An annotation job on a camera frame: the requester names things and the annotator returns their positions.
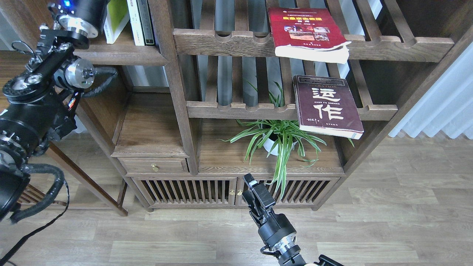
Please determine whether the white plant pot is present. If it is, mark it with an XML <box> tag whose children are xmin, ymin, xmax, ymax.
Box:
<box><xmin>262</xmin><ymin>133</ymin><xmax>297</xmax><ymax>156</ymax></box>

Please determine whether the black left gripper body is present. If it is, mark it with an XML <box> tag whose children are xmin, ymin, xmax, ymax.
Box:
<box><xmin>48</xmin><ymin>0</ymin><xmax>109</xmax><ymax>38</ymax></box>

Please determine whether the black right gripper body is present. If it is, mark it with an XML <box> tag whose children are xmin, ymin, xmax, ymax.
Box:
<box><xmin>246</xmin><ymin>183</ymin><xmax>300</xmax><ymax>259</ymax></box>

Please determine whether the red book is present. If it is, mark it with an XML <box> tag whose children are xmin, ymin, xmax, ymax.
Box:
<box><xmin>268</xmin><ymin>7</ymin><xmax>351</xmax><ymax>64</ymax></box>

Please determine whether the white curtain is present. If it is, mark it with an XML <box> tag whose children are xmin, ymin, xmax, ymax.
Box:
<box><xmin>388</xmin><ymin>44</ymin><xmax>473</xmax><ymax>139</ymax></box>

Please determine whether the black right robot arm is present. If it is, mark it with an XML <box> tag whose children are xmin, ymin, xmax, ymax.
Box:
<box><xmin>243</xmin><ymin>173</ymin><xmax>341</xmax><ymax>266</ymax></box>

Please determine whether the green spider plant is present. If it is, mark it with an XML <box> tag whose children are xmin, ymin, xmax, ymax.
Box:
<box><xmin>222</xmin><ymin>79</ymin><xmax>355</xmax><ymax>200</ymax></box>

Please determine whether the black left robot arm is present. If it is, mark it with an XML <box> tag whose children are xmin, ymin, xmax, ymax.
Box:
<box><xmin>0</xmin><ymin>0</ymin><xmax>117</xmax><ymax>224</ymax></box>

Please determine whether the dark wooden bookshelf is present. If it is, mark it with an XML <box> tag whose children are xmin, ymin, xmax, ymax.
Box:
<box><xmin>0</xmin><ymin>0</ymin><xmax>473</xmax><ymax>212</ymax></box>

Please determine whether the dark green upright book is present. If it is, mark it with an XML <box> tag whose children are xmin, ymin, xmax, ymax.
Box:
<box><xmin>137</xmin><ymin>0</ymin><xmax>156</xmax><ymax>47</ymax></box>

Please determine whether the dark maroon book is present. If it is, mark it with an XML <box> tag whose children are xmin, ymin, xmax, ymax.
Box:
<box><xmin>293</xmin><ymin>75</ymin><xmax>364</xmax><ymax>140</ymax></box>

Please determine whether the white upright book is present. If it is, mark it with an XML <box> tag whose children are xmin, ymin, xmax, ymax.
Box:
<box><xmin>126</xmin><ymin>0</ymin><xmax>145</xmax><ymax>47</ymax></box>

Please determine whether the yellow green book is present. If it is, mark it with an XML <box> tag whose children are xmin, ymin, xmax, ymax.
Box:
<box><xmin>103</xmin><ymin>0</ymin><xmax>130</xmax><ymax>44</ymax></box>

